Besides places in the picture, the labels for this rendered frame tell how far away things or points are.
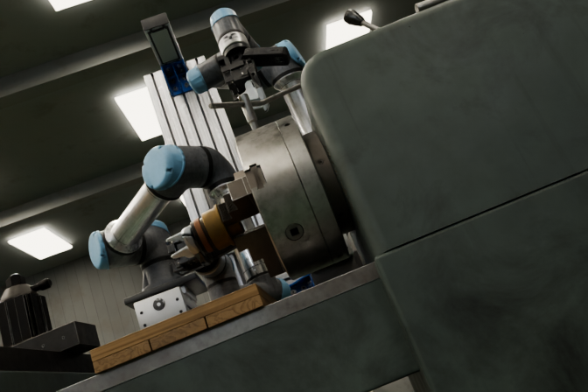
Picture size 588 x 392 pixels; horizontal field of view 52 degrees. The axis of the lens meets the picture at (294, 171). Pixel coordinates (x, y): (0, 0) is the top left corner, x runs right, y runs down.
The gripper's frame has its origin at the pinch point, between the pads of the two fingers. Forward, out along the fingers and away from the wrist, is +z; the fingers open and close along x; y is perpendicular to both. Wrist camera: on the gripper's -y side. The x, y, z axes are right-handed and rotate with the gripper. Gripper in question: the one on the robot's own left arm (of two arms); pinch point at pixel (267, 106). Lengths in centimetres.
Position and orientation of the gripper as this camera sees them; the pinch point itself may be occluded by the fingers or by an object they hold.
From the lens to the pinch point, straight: 142.0
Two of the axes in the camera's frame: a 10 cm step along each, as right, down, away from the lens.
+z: 3.1, 7.6, -5.7
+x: -2.1, -5.3, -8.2
